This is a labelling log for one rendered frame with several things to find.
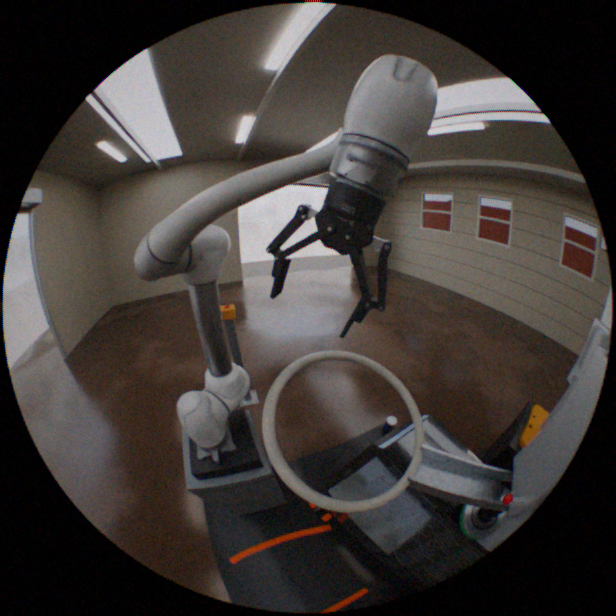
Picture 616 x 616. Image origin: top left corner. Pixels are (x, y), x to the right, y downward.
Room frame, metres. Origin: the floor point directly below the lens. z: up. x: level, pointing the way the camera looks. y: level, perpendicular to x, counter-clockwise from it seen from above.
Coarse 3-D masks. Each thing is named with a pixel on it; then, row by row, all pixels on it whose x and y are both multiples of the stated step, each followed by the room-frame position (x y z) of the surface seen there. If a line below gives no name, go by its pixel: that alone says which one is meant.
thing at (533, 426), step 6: (534, 408) 0.25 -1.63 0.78; (540, 408) 0.22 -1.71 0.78; (534, 414) 0.21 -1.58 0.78; (540, 414) 0.18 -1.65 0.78; (546, 414) 0.14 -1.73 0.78; (528, 420) 0.21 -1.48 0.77; (534, 420) 0.17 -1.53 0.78; (540, 420) 0.14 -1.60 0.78; (528, 426) 0.16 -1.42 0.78; (534, 426) 0.13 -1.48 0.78; (540, 426) 0.10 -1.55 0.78; (528, 432) 0.13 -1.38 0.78; (534, 432) 0.09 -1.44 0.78; (522, 438) 0.12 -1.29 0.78; (528, 438) 0.09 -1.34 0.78; (522, 444) 0.08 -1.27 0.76
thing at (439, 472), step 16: (432, 448) 0.19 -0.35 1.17; (432, 464) 0.15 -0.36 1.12; (448, 464) 0.13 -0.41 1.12; (464, 464) 0.10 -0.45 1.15; (480, 464) 0.07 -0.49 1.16; (416, 480) 0.11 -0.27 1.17; (432, 480) 0.10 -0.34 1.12; (448, 480) 0.08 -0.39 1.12; (464, 480) 0.06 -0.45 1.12; (480, 480) 0.03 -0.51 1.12; (496, 480) 0.00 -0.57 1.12; (512, 480) -0.04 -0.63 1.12; (448, 496) 0.03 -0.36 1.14; (464, 496) 0.01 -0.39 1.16; (480, 496) -0.02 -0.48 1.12; (496, 496) -0.06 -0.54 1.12
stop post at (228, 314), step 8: (232, 304) 1.44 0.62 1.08; (224, 312) 1.31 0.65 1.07; (232, 312) 1.34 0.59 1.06; (224, 320) 1.33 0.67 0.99; (232, 320) 1.35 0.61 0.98; (232, 328) 1.35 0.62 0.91; (232, 336) 1.34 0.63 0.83; (232, 344) 1.34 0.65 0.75; (232, 352) 1.33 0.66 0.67; (240, 352) 1.36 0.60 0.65; (240, 360) 1.35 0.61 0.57; (248, 392) 1.35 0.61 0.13; (248, 400) 1.34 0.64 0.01; (256, 400) 1.35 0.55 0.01
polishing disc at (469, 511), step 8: (464, 512) -0.06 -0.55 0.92; (472, 512) -0.08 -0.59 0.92; (464, 520) -0.09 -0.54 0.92; (472, 520) -0.11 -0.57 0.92; (496, 520) -0.18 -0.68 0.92; (464, 528) -0.13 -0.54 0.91; (472, 528) -0.14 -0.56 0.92; (480, 528) -0.17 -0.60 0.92; (488, 528) -0.19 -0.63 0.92; (496, 528) -0.21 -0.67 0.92; (472, 536) -0.18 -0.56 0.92; (480, 536) -0.20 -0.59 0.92
